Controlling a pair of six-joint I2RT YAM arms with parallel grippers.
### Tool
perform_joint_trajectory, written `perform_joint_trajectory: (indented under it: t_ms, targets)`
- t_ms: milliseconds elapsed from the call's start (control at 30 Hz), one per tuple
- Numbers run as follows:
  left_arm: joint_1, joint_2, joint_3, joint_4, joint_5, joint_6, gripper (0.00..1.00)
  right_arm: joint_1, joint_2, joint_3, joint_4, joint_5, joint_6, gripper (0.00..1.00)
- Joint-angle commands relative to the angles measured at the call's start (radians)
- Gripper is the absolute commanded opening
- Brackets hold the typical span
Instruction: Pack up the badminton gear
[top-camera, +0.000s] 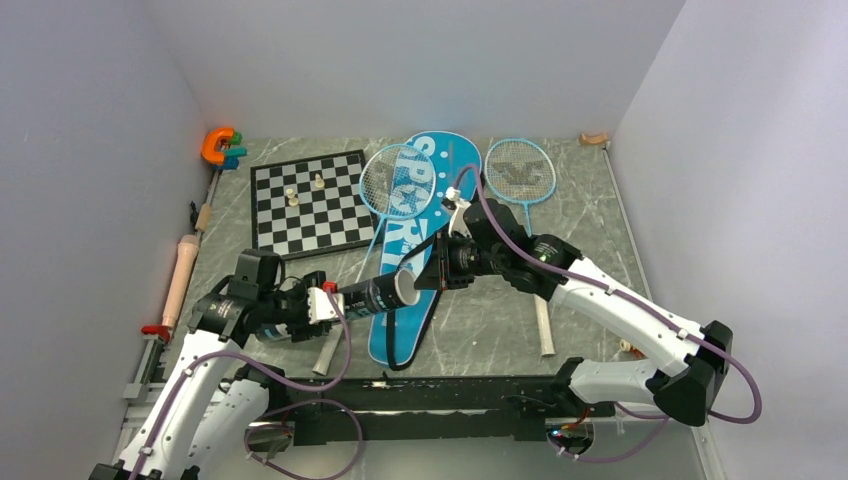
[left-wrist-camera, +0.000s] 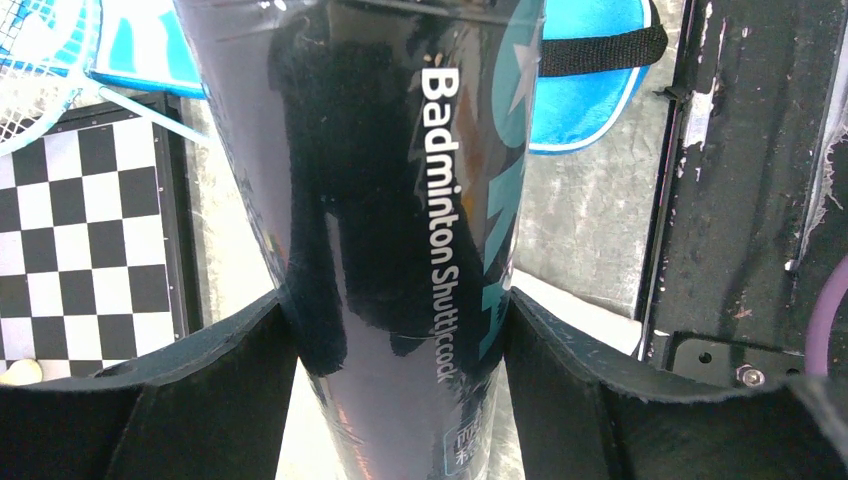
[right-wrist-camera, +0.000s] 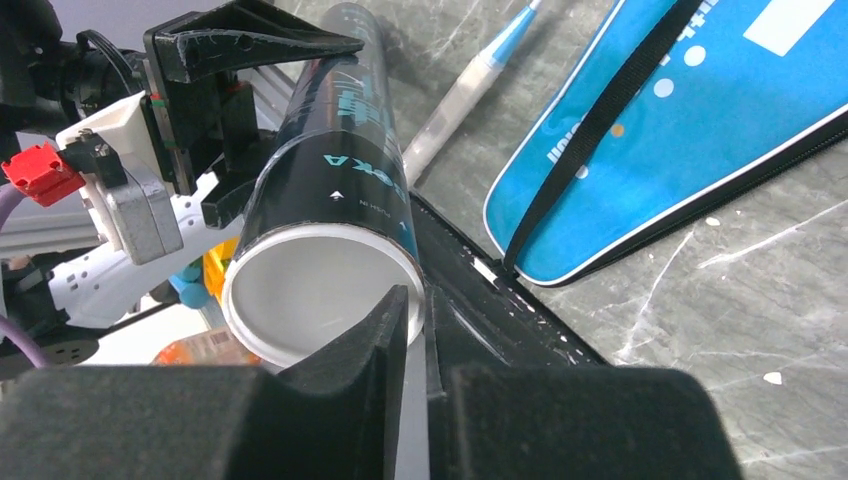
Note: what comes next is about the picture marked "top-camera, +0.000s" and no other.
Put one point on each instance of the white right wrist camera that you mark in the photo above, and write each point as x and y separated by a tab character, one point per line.
456	206

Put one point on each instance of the cream chess piece front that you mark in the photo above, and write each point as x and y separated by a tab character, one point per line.
292	198

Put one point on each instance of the black white chessboard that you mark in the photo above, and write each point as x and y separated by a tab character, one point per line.
326	220

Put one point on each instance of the left blue badminton racket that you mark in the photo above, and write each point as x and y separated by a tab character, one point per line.
397	183

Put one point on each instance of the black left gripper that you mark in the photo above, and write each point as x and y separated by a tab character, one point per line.
303	329

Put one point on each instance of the beige wooden roller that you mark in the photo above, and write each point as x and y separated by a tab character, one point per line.
187	251

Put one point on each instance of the small wooden arch block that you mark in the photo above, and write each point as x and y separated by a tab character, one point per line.
598	139

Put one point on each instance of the blue badminton racket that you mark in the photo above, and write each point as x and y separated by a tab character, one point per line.
397	183
520	172

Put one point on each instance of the right blue badminton racket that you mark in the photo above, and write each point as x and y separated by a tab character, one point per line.
520	172

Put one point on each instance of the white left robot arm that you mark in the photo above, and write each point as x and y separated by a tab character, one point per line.
214	392

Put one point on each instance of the white round tube lid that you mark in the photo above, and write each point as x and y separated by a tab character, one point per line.
405	288

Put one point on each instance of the orange horseshoe magnet toy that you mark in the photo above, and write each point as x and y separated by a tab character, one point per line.
215	144

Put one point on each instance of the teal toy blocks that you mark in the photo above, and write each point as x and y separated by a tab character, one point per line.
233	151

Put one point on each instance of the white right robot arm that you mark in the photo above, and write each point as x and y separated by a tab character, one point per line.
684	363

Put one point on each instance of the red clamp piece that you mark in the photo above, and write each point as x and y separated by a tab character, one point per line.
162	331

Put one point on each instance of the blue racket bag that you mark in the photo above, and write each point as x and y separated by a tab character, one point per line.
395	337

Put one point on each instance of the black shuttlecock tube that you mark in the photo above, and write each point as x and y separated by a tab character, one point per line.
361	300

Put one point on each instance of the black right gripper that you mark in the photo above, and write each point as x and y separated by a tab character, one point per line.
438	272

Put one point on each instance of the small tan stick handle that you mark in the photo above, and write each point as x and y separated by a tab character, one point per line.
202	218

